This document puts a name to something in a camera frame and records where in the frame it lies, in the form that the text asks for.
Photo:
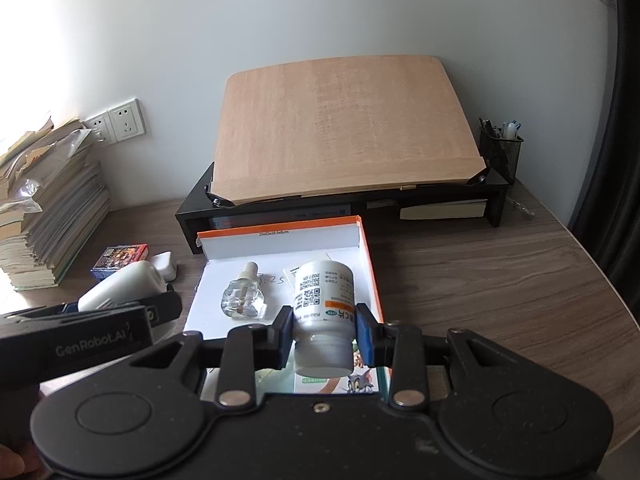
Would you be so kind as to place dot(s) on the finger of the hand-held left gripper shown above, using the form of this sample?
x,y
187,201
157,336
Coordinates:
x,y
165,306

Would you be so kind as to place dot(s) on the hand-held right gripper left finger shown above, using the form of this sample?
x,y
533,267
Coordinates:
x,y
285,329

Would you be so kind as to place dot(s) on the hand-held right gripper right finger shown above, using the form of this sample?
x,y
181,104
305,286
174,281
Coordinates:
x,y
364,336

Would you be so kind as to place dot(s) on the white charger cube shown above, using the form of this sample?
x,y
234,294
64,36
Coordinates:
x,y
165,265

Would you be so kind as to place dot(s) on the teal bandage box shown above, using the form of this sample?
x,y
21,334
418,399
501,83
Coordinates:
x,y
360,381

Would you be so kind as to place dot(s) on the white pill bottle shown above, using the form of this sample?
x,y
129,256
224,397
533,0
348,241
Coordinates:
x,y
322,300

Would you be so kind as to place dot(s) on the clear liquid refill bottle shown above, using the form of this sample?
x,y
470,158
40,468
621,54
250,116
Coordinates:
x,y
245,300

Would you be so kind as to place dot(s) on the blue and red card box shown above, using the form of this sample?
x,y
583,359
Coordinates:
x,y
120,257

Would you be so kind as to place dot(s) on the orange and white cardboard box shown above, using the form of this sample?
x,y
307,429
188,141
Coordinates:
x,y
220,255

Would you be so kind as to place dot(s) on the person's left hand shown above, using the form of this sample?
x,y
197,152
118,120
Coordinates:
x,y
11,460

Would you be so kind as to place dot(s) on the black desk riser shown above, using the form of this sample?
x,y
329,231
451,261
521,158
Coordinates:
x,y
192,212

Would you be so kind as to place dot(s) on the stack of books and papers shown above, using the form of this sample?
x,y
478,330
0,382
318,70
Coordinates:
x,y
50,230

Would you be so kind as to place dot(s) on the black corner clip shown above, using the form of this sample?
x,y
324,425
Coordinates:
x,y
481,179
220,199

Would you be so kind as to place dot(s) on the pale book under riser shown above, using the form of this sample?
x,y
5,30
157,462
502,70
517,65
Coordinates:
x,y
442,209

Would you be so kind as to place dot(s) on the wooden reading board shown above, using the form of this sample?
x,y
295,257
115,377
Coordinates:
x,y
345,130

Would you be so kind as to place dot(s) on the black mesh pen holder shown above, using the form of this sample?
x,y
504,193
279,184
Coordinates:
x,y
502,157

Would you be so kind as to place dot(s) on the white wall socket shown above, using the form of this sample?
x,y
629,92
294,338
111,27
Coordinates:
x,y
126,120
99,127

